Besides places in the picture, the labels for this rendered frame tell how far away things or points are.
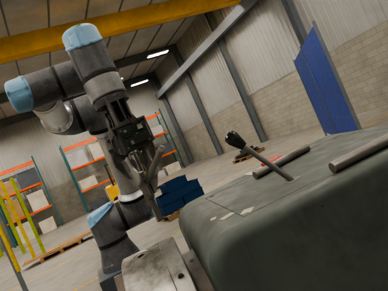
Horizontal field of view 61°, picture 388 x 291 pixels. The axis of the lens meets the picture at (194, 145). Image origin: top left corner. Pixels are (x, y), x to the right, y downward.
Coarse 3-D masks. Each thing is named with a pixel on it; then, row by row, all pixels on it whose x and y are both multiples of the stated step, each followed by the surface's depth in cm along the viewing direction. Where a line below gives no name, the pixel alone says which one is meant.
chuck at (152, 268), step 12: (156, 252) 70; (132, 264) 69; (144, 264) 67; (156, 264) 66; (132, 276) 66; (144, 276) 65; (156, 276) 64; (168, 276) 64; (132, 288) 63; (144, 288) 63; (156, 288) 62; (168, 288) 62
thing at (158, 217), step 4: (140, 172) 72; (144, 176) 72; (152, 192) 73; (144, 196) 73; (148, 196) 72; (152, 196) 72; (148, 200) 73; (152, 200) 73; (152, 204) 73; (156, 204) 73; (152, 208) 73; (156, 208) 73; (156, 212) 73; (160, 212) 73; (156, 216) 72; (160, 216) 73; (156, 220) 74; (160, 220) 73
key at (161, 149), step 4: (160, 148) 51; (164, 148) 51; (156, 152) 52; (160, 152) 51; (156, 156) 53; (160, 156) 53; (156, 160) 55; (160, 160) 55; (152, 164) 57; (156, 164) 57; (152, 168) 59; (148, 172) 62; (152, 172) 61; (148, 176) 64; (152, 176) 65; (144, 180) 68; (148, 180) 66
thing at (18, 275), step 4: (12, 176) 495; (16, 176) 497; (0, 180) 488; (4, 180) 490; (8, 180) 492; (0, 236) 476; (4, 244) 477; (4, 248) 476; (8, 256) 476; (12, 264) 477; (16, 272) 477; (20, 272) 483; (16, 276) 476; (20, 276) 478; (20, 280) 477; (20, 284) 477; (24, 284) 478; (24, 288) 478
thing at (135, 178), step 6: (126, 162) 68; (132, 162) 68; (126, 168) 68; (132, 168) 66; (132, 174) 68; (138, 174) 64; (132, 180) 68; (138, 180) 66; (138, 186) 68; (144, 186) 69; (144, 192) 69; (150, 192) 69
